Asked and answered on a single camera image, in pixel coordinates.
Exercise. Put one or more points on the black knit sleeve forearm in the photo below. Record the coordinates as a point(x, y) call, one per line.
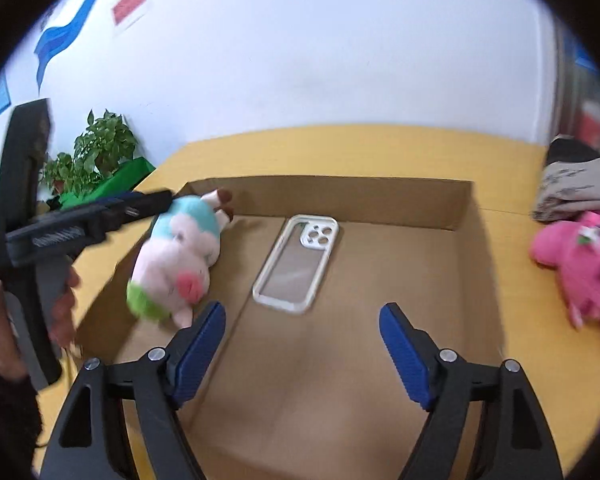
point(20, 427)

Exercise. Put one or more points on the left hand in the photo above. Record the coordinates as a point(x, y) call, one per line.
point(63, 330)

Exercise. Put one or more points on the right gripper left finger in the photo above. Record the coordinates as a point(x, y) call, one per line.
point(89, 439)

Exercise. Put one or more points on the clear white phone case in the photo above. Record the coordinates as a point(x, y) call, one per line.
point(292, 274)

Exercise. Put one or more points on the beige folded garment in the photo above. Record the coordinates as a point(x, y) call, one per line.
point(570, 181)

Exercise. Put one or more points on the green potted plant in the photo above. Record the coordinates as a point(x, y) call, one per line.
point(106, 160)

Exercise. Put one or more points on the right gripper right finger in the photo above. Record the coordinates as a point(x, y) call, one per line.
point(513, 438)

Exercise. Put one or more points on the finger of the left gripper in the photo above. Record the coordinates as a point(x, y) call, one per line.
point(128, 207)

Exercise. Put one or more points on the pink plush toy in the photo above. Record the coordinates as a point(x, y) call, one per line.
point(572, 249)

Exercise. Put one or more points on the cardboard box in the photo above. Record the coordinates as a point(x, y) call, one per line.
point(316, 395)

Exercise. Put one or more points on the pig plush toy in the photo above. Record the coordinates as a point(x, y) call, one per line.
point(172, 270)

